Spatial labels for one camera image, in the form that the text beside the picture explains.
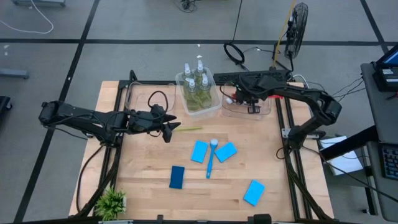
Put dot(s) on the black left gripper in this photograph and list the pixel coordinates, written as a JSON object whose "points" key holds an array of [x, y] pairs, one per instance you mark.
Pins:
{"points": [[146, 121]]}

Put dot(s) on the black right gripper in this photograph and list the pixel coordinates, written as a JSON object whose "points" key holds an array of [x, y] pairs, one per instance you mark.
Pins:
{"points": [[250, 93]]}

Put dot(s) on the yellow-green dish brush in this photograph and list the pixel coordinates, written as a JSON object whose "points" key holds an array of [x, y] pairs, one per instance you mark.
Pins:
{"points": [[189, 128]]}

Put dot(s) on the red dish brush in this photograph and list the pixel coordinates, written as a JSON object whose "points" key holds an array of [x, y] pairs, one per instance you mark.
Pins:
{"points": [[275, 97]]}

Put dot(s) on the light blue sponge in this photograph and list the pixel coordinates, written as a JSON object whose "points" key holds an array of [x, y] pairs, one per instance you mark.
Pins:
{"points": [[226, 152], [254, 192], [199, 151]]}

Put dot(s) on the clear yellow-green soap pump bottle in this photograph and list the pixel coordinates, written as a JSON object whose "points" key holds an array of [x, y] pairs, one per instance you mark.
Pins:
{"points": [[186, 69], [204, 80], [200, 67], [191, 84]]}

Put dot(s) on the dark blue sponge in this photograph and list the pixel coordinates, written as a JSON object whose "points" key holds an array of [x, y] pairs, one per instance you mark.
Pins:
{"points": [[177, 177]]}

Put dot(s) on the blue dish brush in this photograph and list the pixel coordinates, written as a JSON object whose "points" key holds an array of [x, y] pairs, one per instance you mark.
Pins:
{"points": [[211, 161]]}

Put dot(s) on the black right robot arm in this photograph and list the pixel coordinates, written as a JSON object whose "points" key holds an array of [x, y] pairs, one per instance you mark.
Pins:
{"points": [[298, 91]]}

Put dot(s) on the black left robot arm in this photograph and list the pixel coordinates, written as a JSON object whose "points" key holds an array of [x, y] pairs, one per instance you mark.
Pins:
{"points": [[81, 116]]}

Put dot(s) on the shallow clear plastic bin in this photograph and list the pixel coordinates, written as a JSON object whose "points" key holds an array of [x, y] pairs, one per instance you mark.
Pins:
{"points": [[140, 93], [264, 113]]}

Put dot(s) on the tall clear plastic bin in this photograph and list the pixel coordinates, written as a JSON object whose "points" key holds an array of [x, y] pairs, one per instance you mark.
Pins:
{"points": [[199, 115]]}

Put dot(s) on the black perforated box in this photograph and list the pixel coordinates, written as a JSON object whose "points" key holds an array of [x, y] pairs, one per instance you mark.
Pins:
{"points": [[227, 77]]}

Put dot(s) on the black floor fan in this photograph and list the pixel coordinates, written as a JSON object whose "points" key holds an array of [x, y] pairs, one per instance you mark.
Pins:
{"points": [[297, 28]]}

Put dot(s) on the black desk crossbar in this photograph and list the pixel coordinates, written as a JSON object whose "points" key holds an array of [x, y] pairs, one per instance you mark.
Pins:
{"points": [[348, 143]]}

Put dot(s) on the small green potted plant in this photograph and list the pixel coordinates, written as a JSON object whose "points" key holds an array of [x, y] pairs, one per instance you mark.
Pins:
{"points": [[110, 203]]}

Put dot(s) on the white paper sheet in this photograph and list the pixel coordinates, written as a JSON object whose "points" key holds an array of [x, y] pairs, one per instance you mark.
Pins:
{"points": [[345, 163]]}

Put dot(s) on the grey side desk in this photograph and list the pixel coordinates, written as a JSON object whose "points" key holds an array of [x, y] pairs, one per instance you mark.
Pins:
{"points": [[382, 118]]}

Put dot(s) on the black box with white label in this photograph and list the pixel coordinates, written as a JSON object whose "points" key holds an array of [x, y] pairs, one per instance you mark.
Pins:
{"points": [[385, 81]]}

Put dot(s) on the black keyboard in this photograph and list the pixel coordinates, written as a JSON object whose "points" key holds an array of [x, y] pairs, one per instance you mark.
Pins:
{"points": [[390, 161]]}

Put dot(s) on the laptop with blue screen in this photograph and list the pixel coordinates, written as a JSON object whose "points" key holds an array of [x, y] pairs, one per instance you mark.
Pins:
{"points": [[392, 57]]}

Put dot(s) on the grey floor base bar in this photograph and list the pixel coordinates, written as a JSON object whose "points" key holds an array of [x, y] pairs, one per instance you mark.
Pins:
{"points": [[14, 73]]}

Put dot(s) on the black caster base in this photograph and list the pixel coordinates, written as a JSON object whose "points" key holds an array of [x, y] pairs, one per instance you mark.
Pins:
{"points": [[4, 104]]}

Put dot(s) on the grey cart base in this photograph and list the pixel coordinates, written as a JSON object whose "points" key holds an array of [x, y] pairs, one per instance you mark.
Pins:
{"points": [[38, 2]]}

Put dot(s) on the black aluminium table frame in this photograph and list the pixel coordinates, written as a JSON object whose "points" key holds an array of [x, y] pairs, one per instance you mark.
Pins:
{"points": [[293, 183]]}

